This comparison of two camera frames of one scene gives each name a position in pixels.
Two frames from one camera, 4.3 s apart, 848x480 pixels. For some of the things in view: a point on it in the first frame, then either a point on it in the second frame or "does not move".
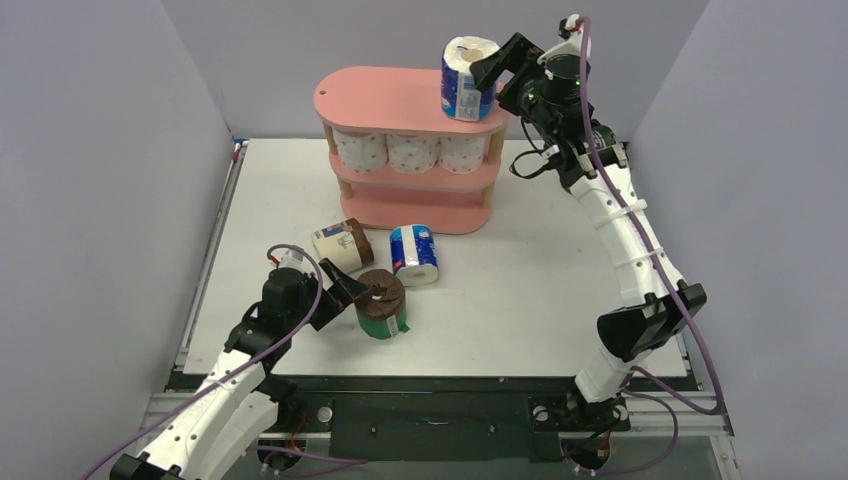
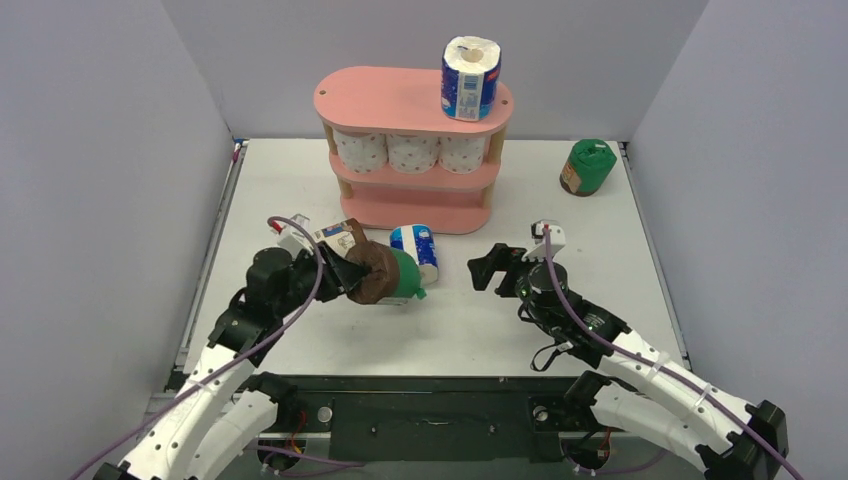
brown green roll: x=381 y=311 → x=394 y=274
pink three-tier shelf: x=404 y=101 does not move
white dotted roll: x=412 y=153 does not move
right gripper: x=523 y=72 → x=511 y=269
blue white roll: x=415 y=255 does not move
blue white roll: x=460 y=98 does not move
